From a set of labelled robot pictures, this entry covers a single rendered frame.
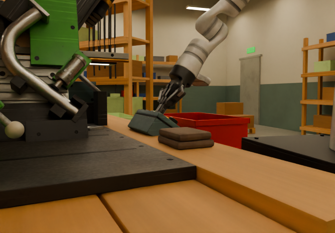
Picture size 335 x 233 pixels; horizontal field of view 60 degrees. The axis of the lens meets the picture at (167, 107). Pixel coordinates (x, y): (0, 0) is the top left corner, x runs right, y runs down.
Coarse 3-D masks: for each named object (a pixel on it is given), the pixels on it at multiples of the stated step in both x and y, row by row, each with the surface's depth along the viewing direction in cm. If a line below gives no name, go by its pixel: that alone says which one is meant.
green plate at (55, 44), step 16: (48, 0) 74; (64, 0) 75; (64, 16) 75; (32, 32) 70; (48, 32) 72; (64, 32) 74; (32, 48) 69; (48, 48) 71; (64, 48) 73; (32, 64) 69; (48, 64) 70
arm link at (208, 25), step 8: (224, 0) 85; (216, 8) 86; (224, 8) 85; (232, 8) 85; (200, 16) 89; (208, 16) 86; (232, 16) 88; (200, 24) 87; (208, 24) 87; (216, 24) 87; (200, 32) 89; (208, 32) 88; (216, 32) 88
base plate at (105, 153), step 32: (0, 160) 44; (32, 160) 44; (64, 160) 44; (96, 160) 44; (128, 160) 44; (160, 160) 44; (0, 192) 31; (32, 192) 32; (64, 192) 34; (96, 192) 35
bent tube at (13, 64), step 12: (36, 12) 68; (12, 24) 66; (24, 24) 67; (12, 36) 65; (0, 48) 64; (12, 48) 65; (12, 60) 64; (12, 72) 64; (24, 72) 64; (36, 84) 65; (48, 96) 66; (60, 96) 67; (72, 108) 67
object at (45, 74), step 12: (0, 60) 68; (24, 60) 70; (0, 72) 67; (36, 72) 71; (48, 72) 72; (0, 84) 67; (48, 84) 71; (0, 96) 66; (12, 96) 67; (24, 96) 68; (36, 96) 70
